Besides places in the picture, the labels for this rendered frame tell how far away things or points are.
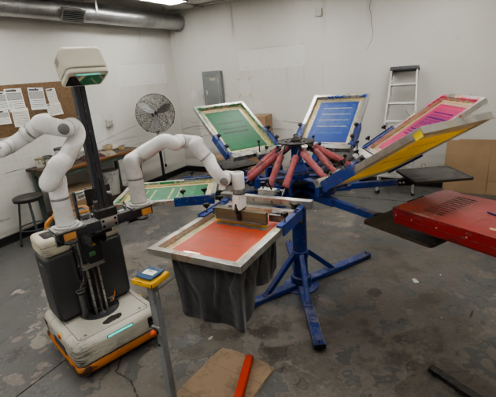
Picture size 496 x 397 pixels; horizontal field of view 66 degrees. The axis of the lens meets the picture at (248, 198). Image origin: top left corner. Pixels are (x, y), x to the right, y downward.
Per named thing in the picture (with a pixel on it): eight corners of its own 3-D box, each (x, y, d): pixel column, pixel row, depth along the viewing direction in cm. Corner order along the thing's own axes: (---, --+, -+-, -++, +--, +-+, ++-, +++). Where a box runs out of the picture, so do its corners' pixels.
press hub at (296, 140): (314, 301, 316) (310, 140, 274) (272, 291, 335) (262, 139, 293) (329, 278, 348) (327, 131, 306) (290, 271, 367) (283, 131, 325)
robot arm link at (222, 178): (201, 159, 228) (224, 184, 233) (198, 164, 216) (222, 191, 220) (211, 150, 226) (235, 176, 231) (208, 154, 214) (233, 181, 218)
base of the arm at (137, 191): (123, 203, 237) (118, 179, 232) (141, 198, 245) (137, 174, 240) (135, 208, 226) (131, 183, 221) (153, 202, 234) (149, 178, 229)
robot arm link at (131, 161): (124, 182, 224) (119, 155, 219) (131, 176, 237) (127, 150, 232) (140, 180, 224) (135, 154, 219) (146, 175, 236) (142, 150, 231)
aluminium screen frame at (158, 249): (241, 274, 179) (240, 267, 178) (148, 254, 207) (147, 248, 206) (301, 216, 244) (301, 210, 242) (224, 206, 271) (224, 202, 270)
